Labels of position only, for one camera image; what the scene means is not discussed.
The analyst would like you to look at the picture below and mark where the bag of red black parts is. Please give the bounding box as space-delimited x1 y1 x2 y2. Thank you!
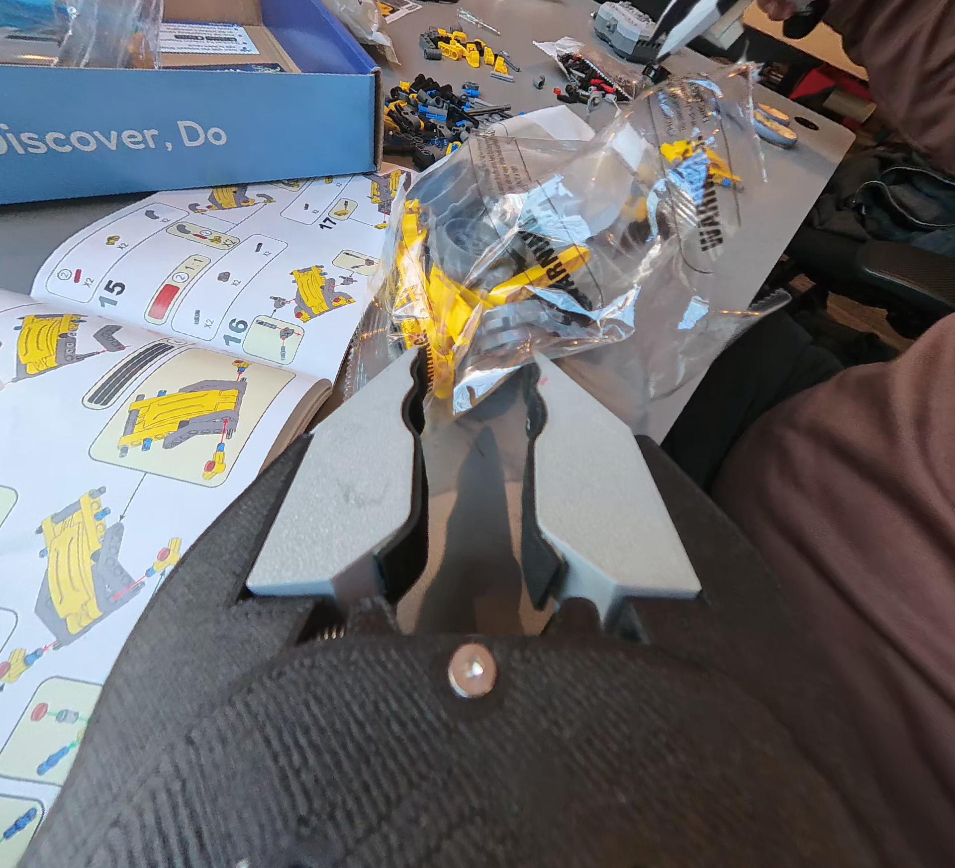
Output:
533 36 646 111

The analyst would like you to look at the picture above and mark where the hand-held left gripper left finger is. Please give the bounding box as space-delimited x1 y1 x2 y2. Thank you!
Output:
245 349 429 603

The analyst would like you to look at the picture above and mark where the pile of small bricks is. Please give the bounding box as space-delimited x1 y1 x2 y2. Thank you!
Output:
380 69 504 171

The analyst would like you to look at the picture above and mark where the cluster of yellow bricks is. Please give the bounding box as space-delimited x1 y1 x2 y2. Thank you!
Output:
417 25 519 81

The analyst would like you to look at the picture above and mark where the grey battery box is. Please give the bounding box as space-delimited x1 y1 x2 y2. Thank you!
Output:
593 0 667 66

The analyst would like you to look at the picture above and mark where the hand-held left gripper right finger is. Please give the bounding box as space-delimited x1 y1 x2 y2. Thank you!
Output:
518 358 704 626

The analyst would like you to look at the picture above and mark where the building instruction booklet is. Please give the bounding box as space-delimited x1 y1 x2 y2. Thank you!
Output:
0 167 414 868

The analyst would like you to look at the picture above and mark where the clear bag of wheel parts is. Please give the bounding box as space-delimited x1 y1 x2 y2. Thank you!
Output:
374 63 795 417

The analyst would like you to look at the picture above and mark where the blue cardboard box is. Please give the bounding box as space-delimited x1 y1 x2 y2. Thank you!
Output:
0 0 384 208

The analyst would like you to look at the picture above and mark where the black backpack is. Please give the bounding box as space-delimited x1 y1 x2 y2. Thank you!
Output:
836 137 955 265

